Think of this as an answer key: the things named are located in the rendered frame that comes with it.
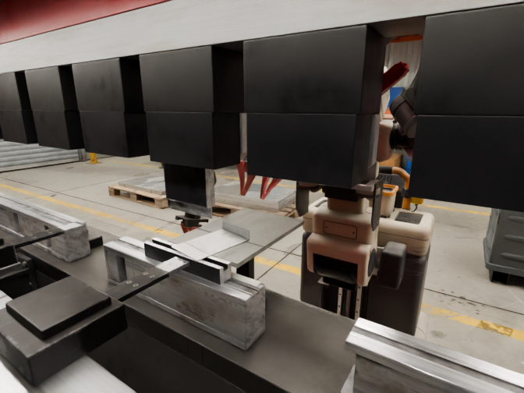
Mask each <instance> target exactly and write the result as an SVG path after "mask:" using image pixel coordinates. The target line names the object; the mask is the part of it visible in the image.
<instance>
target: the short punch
mask: <svg viewBox="0 0 524 393"><path fill-rule="evenodd" d="M163 165H164V175H165V193H166V198H167V199H168V200H170V202H171V209H174V210H177V211H183V212H186V213H190V214H195V215H199V216H202V217H205V218H212V207H214V205H215V195H214V170H212V169H206V168H195V167H190V166H184V165H173V164H167V163H163Z"/></svg>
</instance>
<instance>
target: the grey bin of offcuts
mask: <svg viewBox="0 0 524 393"><path fill-rule="evenodd" d="M483 252H484V260H485V268H486V269H488V270H489V271H490V282H493V283H498V284H501V285H508V279H509V275H510V274H513V275H517V276H521V277H524V213H523V212H518V211H506V210H501V209H495V208H491V213H490V220H489V224H488V228H487V235H486V237H485V238H483Z"/></svg>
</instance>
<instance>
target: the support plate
mask: <svg viewBox="0 0 524 393"><path fill-rule="evenodd" d="M222 221H226V222H229V223H232V224H234V225H238V226H240V227H242V228H246V229H248V230H250V240H249V241H247V242H249V243H241V244H239V245H237V246H233V247H231V248H229V249H227V250H224V251H221V252H220V253H216V254H214V255H212V256H213V257H217V258H221V259H223V260H227V261H230V262H231V266H232V267H236V268H239V267H241V266H242V265H244V264H245V263H246V262H248V261H249V260H251V259H253V258H254V257H255V256H257V255H258V254H260V253H262V252H263V251H265V250H266V249H267V248H269V247H270V246H272V245H274V244H275V243H276V242H278V241H279V240H281V239H283V238H284V237H286V236H287V235H288V234H290V233H291V232H293V231H295V230H296V229H298V228H299V227H301V226H302V225H304V220H299V219H295V218H289V217H285V216H281V215H276V214H270V213H266V212H262V211H255V210H251V209H247V208H243V209H241V210H239V211H236V212H234V213H231V214H229V215H226V216H224V217H223V218H219V219H218V220H215V221H213V222H210V223H208V224H206V225H203V226H201V227H199V228H200V229H203V230H207V231H209V232H206V231H203V230H199V229H197V228H196V229H194V230H192V231H190V232H187V233H185V234H182V235H180V236H177V237H175V238H174V239H170V240H169V241H168V242H170V243H174V244H180V243H184V242H186V241H189V240H191V239H195V238H198V237H200V236H202V235H206V234H209V233H211V232H216V231H218V230H221V229H222ZM250 243H254V244H257V245H261V246H257V245H253V244H250ZM262 246H263V247H262Z"/></svg>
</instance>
